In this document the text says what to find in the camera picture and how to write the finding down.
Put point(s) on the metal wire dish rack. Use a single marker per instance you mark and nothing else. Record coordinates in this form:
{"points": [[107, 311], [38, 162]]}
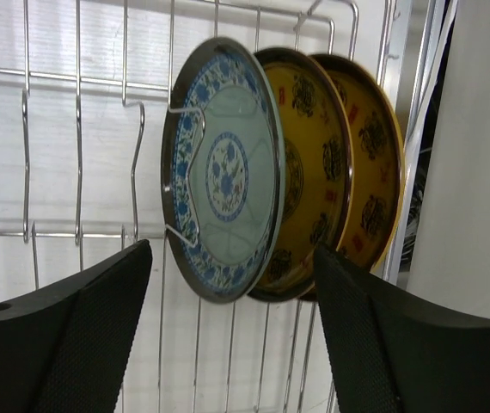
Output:
{"points": [[83, 97]]}

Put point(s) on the light blue patterned plate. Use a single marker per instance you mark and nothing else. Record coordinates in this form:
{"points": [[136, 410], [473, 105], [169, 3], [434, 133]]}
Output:
{"points": [[222, 170]]}

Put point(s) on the yellow patterned plate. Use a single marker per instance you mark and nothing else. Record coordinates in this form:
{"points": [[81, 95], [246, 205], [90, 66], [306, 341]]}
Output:
{"points": [[378, 162], [318, 167]]}

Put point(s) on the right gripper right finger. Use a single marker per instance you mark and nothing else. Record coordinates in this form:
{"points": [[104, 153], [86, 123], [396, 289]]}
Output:
{"points": [[391, 351]]}

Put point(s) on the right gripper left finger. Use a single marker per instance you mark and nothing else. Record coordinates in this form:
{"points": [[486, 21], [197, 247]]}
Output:
{"points": [[65, 347]]}

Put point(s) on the aluminium table rail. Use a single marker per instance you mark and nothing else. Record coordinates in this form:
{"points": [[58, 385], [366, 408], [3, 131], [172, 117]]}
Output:
{"points": [[417, 137]]}

